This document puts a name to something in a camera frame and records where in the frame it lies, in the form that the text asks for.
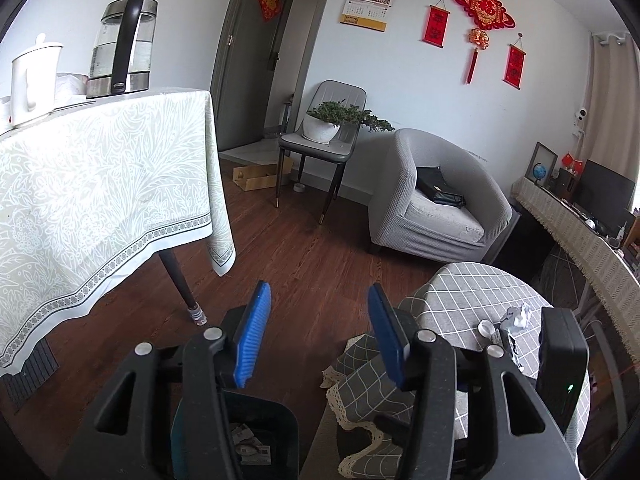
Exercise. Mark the beige curtain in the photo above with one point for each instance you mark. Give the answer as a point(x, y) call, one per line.
point(610, 110)

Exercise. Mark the white security camera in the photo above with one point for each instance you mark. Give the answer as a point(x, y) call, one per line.
point(580, 119)

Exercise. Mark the small blue globe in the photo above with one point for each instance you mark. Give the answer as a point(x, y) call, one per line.
point(540, 171)

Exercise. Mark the red door decoration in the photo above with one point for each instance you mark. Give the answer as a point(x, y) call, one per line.
point(269, 5)

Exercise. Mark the wall calendar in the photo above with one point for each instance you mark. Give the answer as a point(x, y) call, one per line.
point(367, 5)

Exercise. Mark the dark television cabinet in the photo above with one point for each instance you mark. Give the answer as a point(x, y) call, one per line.
point(515, 240)

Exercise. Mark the white plastic bag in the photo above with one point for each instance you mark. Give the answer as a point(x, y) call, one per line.
point(72, 85)

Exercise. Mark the glass electric kettle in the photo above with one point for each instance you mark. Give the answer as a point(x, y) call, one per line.
point(122, 55)

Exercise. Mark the pale patterned tablecloth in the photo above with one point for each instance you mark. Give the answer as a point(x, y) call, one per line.
point(100, 185)

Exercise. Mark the black bag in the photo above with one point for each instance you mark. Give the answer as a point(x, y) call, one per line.
point(440, 185)

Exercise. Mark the grey armchair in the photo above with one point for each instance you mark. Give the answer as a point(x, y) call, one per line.
point(400, 220)

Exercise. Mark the red knot wall ornament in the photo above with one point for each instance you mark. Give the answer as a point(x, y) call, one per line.
point(482, 10)

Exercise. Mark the white bottle cap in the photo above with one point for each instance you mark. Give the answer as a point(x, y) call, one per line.
point(486, 329)

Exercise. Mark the small red flags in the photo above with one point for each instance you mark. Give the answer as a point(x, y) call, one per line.
point(572, 161)

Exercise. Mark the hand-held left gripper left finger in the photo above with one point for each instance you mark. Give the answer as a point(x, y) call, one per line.
point(252, 340)

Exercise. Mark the grey dining chair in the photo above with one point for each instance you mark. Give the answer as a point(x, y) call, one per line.
point(340, 95)

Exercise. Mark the crumpled white paper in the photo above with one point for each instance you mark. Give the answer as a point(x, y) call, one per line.
point(515, 319)

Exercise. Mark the white jug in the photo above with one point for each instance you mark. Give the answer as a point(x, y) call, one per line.
point(35, 85)

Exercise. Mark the cardboard box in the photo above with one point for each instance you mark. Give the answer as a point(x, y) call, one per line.
point(257, 177)

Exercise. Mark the clear printed wrapper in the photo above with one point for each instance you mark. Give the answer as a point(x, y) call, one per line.
point(515, 352)

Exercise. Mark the grey checked tablecloth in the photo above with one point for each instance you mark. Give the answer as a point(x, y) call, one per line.
point(465, 290)

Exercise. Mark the grey door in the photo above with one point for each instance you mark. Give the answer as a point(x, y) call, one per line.
point(250, 85)

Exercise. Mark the black table leg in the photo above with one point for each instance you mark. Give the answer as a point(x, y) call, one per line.
point(177, 280)

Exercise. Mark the black television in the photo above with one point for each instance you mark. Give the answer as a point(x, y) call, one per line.
point(602, 195)

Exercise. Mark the wooden picture frame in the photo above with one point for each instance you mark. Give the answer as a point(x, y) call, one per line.
point(547, 152)

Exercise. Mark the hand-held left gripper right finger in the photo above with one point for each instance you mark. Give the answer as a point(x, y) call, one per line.
point(387, 335)

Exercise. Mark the teal trash bin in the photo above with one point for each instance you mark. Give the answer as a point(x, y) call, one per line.
point(287, 440)

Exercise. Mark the cream lace cabinet runner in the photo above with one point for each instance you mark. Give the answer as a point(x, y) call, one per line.
point(565, 230)

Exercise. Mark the grey striped floor mat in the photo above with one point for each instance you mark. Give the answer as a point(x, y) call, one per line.
point(30, 375)

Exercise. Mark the small white wrapper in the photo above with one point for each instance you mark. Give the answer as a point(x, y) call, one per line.
point(496, 337)

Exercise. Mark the red wall scroll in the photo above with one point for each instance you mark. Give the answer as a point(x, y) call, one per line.
point(436, 22)
point(515, 65)

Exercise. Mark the potted plant in white pot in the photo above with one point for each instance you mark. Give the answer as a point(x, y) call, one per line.
point(322, 130)

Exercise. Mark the brown wooden box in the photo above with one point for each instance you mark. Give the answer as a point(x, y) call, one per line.
point(566, 182)

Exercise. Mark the pile of paper scraps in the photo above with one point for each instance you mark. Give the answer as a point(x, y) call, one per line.
point(250, 445)

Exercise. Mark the white table leg sock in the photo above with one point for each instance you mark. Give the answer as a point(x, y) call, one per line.
point(198, 316)

